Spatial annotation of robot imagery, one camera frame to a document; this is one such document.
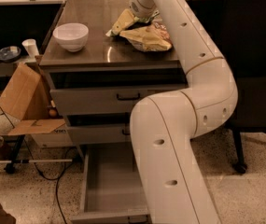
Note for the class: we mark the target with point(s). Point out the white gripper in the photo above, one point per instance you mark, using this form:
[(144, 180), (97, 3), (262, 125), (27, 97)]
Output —
[(139, 9)]

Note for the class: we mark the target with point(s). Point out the green jalapeno chip bag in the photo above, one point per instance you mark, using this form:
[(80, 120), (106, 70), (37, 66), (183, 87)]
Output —
[(141, 22)]

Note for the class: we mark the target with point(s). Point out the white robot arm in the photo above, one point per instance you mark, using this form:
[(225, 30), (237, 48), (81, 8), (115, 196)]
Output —
[(163, 124)]

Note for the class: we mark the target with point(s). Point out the yellow brown chip bag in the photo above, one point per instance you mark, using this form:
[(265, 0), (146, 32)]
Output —
[(149, 38)]

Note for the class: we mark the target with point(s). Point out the grey metal drawer cabinet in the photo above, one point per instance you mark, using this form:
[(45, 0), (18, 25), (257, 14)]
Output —
[(105, 61)]

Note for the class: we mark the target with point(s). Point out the grey top drawer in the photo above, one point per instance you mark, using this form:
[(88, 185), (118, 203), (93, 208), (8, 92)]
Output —
[(104, 100)]

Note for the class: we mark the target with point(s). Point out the grey drawer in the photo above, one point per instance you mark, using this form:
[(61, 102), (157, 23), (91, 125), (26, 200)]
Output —
[(104, 100), (111, 192), (99, 128)]

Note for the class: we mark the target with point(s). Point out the grey middle drawer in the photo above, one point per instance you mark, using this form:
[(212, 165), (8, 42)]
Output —
[(99, 128)]

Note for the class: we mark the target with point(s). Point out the grey bottom drawer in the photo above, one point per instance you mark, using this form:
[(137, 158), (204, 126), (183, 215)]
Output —
[(111, 192)]

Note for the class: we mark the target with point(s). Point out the white ceramic bowl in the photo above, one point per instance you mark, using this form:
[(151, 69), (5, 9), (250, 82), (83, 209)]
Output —
[(71, 36)]

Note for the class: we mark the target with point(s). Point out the white paper cup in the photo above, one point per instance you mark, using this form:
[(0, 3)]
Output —
[(31, 47)]

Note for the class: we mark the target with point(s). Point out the blue patterned bowl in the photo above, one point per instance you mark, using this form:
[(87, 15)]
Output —
[(10, 54)]

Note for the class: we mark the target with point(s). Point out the black office chair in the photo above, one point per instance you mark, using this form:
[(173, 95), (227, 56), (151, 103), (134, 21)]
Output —
[(243, 43)]

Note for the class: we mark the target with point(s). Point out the open cardboard box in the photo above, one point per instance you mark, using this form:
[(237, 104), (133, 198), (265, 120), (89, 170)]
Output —
[(26, 98)]

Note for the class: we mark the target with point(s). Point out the white box under cardboard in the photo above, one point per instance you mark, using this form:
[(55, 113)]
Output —
[(57, 138)]

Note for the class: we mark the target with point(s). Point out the low grey side shelf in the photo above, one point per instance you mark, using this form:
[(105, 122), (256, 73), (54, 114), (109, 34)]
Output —
[(7, 69)]

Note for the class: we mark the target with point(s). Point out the black white metal stand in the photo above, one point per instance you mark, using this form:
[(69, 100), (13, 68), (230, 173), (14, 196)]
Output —
[(12, 159)]

